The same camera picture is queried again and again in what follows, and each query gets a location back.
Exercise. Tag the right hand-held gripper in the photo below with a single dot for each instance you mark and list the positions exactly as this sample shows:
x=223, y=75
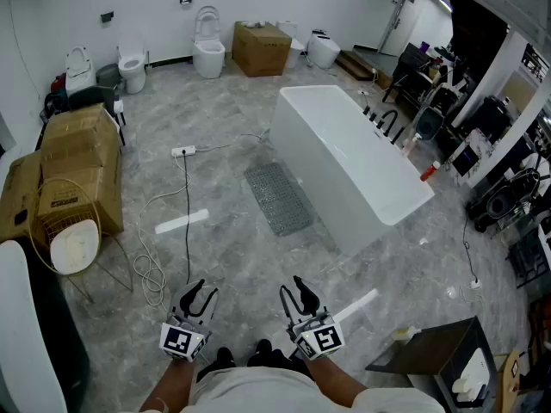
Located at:
x=320, y=338

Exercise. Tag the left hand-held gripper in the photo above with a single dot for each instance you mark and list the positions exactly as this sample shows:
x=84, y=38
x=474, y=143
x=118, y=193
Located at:
x=185, y=340

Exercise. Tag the grey studded bath mat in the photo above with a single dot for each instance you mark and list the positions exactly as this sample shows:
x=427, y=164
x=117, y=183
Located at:
x=279, y=198

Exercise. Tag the white bathtub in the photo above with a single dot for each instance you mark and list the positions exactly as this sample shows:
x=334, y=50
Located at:
x=344, y=157

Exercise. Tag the person's right forearm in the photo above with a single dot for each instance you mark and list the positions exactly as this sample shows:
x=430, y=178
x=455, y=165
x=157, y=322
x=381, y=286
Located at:
x=331, y=381

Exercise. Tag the person's left forearm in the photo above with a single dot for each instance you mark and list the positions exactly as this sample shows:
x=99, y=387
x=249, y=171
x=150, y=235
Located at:
x=172, y=385

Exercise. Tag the person's right black shoe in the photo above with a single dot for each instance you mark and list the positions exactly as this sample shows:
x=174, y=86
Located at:
x=264, y=347

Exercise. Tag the person's black shoe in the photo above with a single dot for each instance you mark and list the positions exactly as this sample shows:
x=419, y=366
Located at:
x=264, y=347
x=225, y=355

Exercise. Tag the person's left black shoe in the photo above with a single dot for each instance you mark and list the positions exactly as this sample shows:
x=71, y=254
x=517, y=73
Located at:
x=225, y=355

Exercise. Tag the person's black trousers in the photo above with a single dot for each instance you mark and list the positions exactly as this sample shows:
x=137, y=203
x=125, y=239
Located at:
x=275, y=359

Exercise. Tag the person's white shirt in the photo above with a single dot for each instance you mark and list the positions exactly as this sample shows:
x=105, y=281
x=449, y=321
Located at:
x=275, y=394

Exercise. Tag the yellow soap pump bottle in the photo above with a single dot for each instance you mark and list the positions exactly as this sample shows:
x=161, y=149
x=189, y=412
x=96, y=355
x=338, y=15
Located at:
x=406, y=333

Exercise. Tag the white seat cushion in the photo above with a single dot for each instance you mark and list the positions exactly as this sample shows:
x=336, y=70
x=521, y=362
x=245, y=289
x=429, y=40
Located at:
x=74, y=248

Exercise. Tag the dark brown side table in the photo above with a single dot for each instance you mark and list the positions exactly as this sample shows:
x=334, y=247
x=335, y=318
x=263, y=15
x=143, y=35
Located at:
x=430, y=351

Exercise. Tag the white power strip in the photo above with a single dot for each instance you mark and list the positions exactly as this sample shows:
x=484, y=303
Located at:
x=183, y=151
x=363, y=92
x=475, y=284

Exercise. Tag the white ceramic fixture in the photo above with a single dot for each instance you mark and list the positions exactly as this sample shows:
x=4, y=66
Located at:
x=21, y=325

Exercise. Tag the red bottle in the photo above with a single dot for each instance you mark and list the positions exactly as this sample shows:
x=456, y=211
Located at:
x=430, y=171

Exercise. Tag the white basin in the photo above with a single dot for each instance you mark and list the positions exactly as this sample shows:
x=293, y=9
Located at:
x=471, y=374

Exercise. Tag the large cardboard box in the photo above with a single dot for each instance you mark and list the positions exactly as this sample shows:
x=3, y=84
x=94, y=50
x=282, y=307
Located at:
x=82, y=153

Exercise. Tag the pink pump bottle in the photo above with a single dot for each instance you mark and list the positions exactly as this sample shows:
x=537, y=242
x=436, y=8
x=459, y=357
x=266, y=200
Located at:
x=412, y=145

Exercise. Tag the black hand shower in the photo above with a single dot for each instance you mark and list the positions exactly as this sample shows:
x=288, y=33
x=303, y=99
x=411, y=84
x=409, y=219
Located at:
x=399, y=136

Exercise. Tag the small wooden table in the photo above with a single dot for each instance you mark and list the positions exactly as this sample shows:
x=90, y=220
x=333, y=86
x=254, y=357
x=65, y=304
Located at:
x=510, y=377

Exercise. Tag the white marble cabinet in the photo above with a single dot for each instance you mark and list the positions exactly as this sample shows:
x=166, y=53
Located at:
x=473, y=144

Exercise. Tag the black rack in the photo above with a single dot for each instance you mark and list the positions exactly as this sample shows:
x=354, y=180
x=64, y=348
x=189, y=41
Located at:
x=529, y=256

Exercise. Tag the grey bin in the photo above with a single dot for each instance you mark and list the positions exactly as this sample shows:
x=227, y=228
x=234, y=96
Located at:
x=107, y=75

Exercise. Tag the wooden step platform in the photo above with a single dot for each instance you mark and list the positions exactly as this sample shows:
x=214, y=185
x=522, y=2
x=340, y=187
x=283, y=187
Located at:
x=355, y=65

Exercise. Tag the white toilet with raised lid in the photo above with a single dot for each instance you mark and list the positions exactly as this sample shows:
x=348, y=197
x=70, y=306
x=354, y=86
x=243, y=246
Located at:
x=208, y=54

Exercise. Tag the white smart toilet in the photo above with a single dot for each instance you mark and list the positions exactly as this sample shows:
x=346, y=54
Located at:
x=323, y=50

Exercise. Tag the black desk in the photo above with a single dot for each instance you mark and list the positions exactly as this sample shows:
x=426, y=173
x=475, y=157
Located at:
x=409, y=67

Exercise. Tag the red container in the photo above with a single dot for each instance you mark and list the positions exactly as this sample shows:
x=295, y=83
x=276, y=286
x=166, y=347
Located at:
x=58, y=83

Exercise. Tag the purple cup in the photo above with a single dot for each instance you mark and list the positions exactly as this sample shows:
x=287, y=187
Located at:
x=425, y=46

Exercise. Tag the white door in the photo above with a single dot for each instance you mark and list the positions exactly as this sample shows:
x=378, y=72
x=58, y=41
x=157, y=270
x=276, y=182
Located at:
x=400, y=24

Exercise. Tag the black wall holder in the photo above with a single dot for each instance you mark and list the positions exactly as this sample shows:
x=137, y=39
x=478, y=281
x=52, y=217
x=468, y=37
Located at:
x=107, y=17

